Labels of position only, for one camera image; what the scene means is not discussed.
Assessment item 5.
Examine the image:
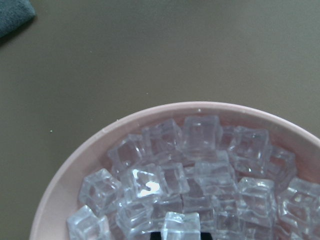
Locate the grey folded cloth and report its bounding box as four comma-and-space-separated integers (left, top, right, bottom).
0, 0, 36, 38

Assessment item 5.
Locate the pink bowl of ice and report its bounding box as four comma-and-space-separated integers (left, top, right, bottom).
30, 101, 320, 240

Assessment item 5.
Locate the clear ice cube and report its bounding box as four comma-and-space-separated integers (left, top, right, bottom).
160, 211, 201, 240

